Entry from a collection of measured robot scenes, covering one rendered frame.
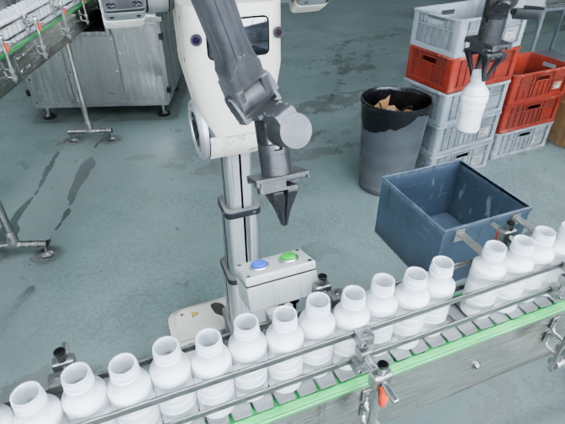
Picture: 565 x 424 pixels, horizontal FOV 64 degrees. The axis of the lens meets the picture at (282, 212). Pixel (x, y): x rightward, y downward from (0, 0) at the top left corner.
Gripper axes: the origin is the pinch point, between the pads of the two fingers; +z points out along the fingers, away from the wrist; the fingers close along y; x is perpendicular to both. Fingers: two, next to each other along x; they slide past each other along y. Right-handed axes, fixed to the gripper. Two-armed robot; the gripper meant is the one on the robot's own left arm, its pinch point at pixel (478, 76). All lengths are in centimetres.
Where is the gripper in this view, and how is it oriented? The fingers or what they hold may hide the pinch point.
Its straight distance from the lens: 134.0
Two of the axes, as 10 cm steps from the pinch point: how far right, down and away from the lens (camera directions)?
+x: -9.1, 2.4, -3.4
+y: -4.1, -5.3, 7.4
